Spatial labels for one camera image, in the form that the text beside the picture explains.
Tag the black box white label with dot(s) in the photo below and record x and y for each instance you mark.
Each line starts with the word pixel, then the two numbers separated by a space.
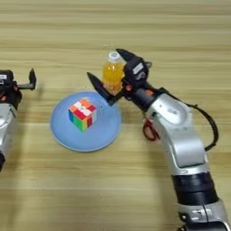
pixel 136 70
pixel 6 77

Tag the right black box white label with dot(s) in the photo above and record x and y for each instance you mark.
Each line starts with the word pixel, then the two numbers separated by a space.
pixel 136 70

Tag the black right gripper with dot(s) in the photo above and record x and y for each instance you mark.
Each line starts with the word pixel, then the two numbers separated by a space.
pixel 143 94

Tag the orange juice bottle white cap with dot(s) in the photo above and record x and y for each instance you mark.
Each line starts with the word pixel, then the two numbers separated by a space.
pixel 112 75

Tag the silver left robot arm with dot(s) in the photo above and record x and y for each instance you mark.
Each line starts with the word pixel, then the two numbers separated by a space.
pixel 6 132

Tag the multicoloured puzzle cube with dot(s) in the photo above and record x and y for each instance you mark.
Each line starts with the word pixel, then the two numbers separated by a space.
pixel 82 115

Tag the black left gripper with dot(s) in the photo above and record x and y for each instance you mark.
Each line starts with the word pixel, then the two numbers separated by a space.
pixel 10 95

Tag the round blue plate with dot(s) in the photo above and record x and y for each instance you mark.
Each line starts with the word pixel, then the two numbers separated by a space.
pixel 105 132

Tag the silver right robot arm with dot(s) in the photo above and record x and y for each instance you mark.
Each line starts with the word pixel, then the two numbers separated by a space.
pixel 186 141

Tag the left black box white label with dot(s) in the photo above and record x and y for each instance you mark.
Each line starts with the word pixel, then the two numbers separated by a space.
pixel 6 77

